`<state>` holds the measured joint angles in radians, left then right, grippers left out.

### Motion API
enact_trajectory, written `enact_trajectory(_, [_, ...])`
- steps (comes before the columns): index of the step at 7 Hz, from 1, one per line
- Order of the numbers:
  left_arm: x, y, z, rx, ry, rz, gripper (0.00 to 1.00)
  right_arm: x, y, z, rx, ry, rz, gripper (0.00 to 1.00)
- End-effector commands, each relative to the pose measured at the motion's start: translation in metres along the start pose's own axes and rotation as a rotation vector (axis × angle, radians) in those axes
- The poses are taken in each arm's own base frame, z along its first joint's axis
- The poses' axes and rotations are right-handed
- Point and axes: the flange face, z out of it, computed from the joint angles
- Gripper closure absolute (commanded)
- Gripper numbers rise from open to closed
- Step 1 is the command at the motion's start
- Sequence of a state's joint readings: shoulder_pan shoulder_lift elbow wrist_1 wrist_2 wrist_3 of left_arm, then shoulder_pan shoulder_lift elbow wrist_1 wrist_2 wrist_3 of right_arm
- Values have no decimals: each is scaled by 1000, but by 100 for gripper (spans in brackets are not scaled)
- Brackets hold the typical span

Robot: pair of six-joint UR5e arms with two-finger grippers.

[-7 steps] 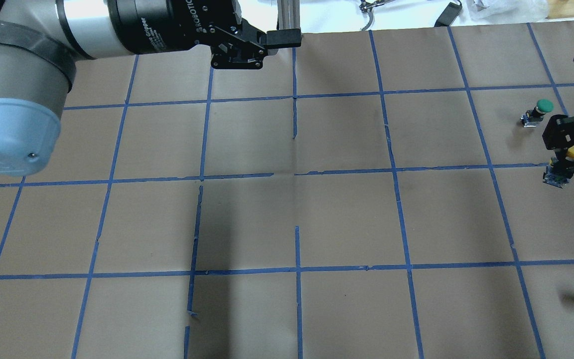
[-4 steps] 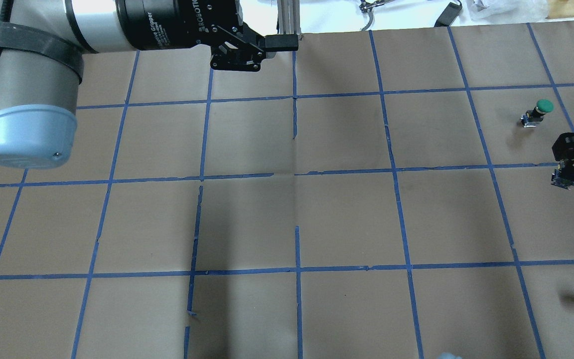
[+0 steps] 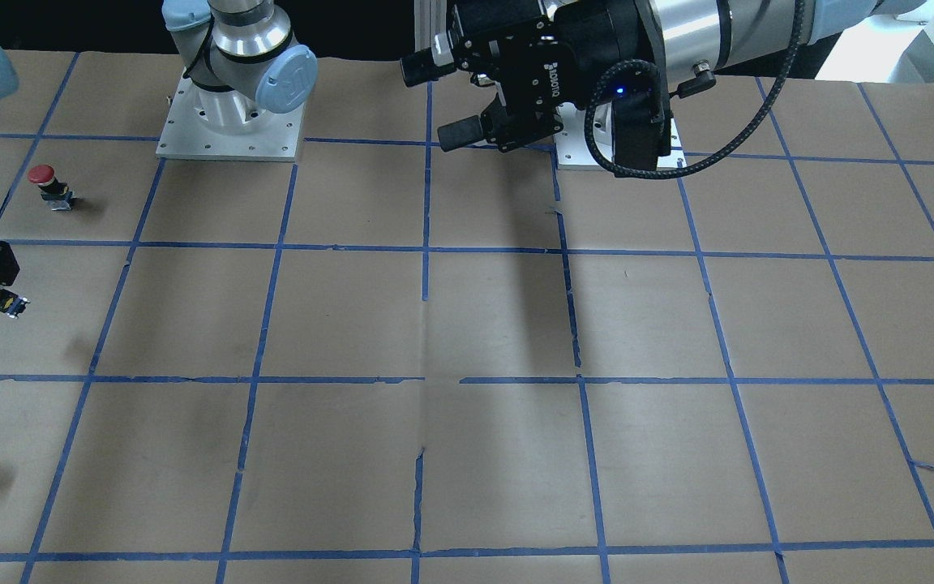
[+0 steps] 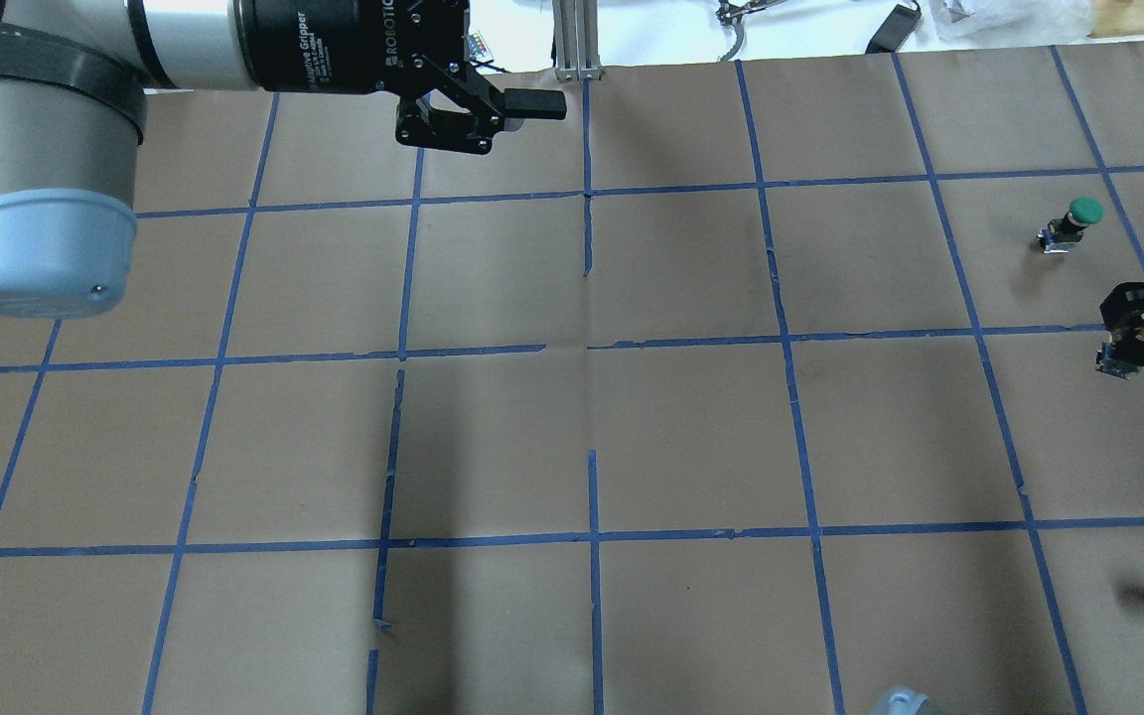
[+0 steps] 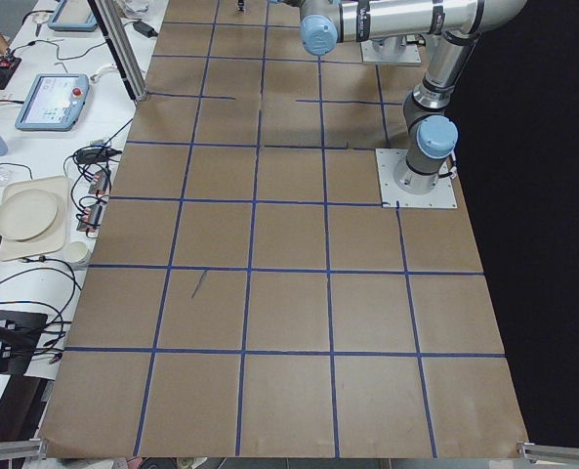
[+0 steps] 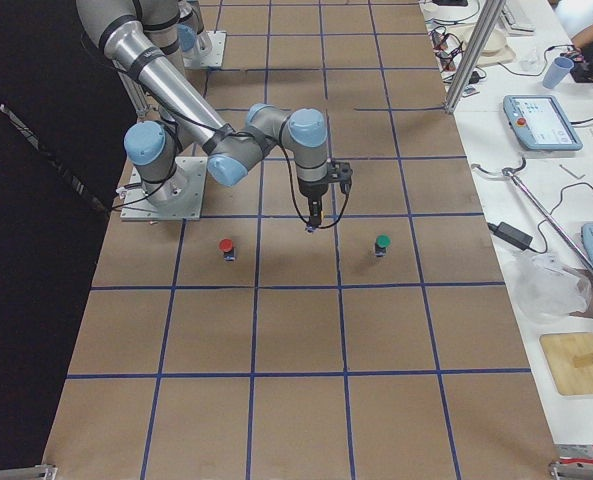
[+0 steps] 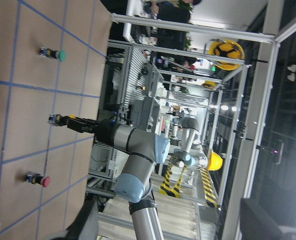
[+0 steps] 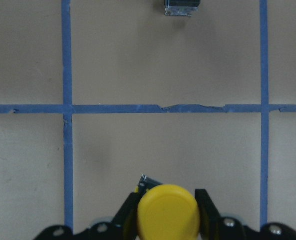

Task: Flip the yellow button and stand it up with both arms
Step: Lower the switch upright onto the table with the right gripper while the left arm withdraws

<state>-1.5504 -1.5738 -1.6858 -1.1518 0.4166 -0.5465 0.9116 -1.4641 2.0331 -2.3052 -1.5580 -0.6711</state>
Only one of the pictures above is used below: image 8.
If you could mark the yellow push button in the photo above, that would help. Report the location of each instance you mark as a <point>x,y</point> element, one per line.
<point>166,212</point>

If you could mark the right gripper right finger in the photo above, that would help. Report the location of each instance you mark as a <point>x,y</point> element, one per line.
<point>213,226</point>

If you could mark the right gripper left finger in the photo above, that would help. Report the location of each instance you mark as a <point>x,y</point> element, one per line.
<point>121,227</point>

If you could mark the red push button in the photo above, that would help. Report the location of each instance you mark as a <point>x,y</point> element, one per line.
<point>181,7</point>

